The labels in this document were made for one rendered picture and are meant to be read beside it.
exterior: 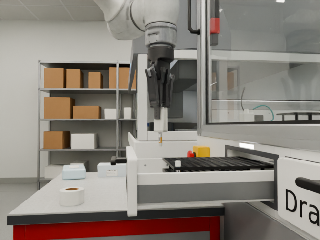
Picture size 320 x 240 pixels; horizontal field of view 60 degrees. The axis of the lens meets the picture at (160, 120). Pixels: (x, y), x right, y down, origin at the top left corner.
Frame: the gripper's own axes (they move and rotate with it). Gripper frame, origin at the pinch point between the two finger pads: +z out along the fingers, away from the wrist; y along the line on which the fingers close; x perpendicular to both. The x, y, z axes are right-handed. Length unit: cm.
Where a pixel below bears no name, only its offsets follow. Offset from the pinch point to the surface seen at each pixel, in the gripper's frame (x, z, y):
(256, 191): 27.9, 15.0, 9.0
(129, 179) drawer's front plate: 8.7, 11.5, 26.2
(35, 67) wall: -387, -98, -232
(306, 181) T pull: 37.6, 9.4, 23.9
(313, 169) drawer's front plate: 38.2, 8.3, 18.9
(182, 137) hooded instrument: -26, 8, -67
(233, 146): 17.9, 7.6, -9.7
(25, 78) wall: -402, -79, -222
